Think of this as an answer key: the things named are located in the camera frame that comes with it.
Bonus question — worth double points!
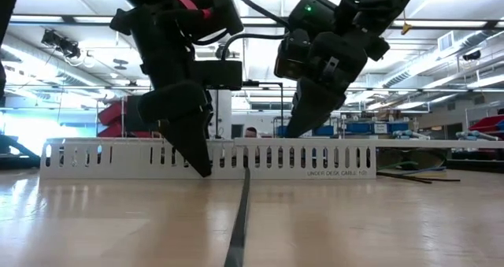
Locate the white slotted cable duct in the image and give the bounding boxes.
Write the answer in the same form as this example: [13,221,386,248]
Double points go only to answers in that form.
[39,137,378,180]

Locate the red stacked chairs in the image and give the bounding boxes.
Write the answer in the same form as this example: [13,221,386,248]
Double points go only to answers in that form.
[97,100,128,139]

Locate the round black camera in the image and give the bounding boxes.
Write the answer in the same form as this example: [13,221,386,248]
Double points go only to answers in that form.
[214,43,232,61]

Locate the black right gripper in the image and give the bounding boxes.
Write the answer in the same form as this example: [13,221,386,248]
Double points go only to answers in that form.
[283,30,391,139]

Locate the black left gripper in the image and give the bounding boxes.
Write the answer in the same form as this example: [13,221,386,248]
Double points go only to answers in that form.
[109,5,244,179]

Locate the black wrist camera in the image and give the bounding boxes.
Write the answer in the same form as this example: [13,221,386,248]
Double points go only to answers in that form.
[274,28,312,81]

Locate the white duct cover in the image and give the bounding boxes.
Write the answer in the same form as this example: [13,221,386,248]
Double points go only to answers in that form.
[234,137,504,150]

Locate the thin black stand frame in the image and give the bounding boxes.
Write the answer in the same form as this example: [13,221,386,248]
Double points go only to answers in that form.
[215,80,285,140]

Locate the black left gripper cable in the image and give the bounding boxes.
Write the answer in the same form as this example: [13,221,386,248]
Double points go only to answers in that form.
[192,0,292,63]

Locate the black ceiling camera rig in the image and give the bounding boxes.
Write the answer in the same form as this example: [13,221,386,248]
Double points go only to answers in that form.
[40,28,83,60]

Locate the bundle of coloured wires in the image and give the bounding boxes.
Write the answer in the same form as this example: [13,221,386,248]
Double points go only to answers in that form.
[401,165,448,176]

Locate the light blue padded bar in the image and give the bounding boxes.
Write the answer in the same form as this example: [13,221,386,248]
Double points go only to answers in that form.
[392,129,431,141]
[455,129,500,142]

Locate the teal wire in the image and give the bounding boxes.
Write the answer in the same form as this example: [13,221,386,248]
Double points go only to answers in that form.
[377,161,419,172]

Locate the yellow hanging tag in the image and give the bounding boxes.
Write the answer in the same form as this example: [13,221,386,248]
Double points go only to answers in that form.
[400,9,413,36]

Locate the white air vent grille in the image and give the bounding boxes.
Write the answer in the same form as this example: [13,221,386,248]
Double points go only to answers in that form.
[437,30,454,53]

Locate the black camera with red clip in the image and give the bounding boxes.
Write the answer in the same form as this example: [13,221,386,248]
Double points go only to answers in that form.
[161,0,245,42]

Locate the blue storage bin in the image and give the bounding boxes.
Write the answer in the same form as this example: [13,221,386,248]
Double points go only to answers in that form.
[345,121,410,135]
[275,124,335,138]

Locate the black monitor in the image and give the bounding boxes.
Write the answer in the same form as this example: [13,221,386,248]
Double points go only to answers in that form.
[125,95,158,133]

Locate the black LED light rail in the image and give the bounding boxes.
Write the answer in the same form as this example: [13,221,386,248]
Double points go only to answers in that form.
[9,15,504,28]

